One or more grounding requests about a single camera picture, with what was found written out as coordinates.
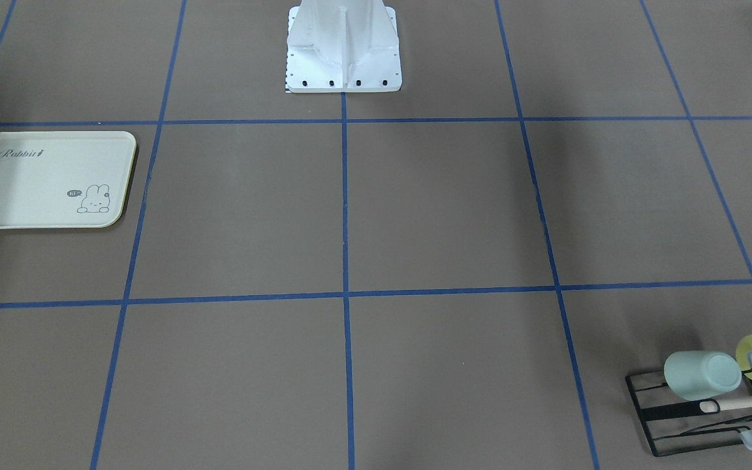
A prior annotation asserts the cream rabbit tray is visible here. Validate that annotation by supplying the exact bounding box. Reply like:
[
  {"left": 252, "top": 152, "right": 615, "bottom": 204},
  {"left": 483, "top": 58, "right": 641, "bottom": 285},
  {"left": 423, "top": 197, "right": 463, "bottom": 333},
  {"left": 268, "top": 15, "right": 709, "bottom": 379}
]
[{"left": 0, "top": 131, "right": 138, "bottom": 230}]

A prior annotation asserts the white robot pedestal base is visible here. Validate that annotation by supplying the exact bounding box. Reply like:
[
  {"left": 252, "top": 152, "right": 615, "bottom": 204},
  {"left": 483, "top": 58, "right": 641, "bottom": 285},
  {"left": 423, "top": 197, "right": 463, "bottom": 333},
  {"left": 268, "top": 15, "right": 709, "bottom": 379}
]
[{"left": 285, "top": 1, "right": 403, "bottom": 93}]

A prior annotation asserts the pale green cup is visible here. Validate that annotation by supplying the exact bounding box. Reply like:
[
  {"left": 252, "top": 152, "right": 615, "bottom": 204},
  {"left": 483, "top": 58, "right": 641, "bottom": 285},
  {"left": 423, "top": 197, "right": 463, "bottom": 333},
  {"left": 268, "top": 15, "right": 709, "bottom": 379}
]
[{"left": 663, "top": 351, "right": 742, "bottom": 401}]

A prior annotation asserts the black wire cup rack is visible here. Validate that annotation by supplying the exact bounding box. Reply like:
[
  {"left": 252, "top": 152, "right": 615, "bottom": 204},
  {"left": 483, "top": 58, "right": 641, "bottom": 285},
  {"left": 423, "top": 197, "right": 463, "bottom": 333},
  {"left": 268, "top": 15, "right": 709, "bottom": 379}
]
[{"left": 625, "top": 371, "right": 752, "bottom": 458}]

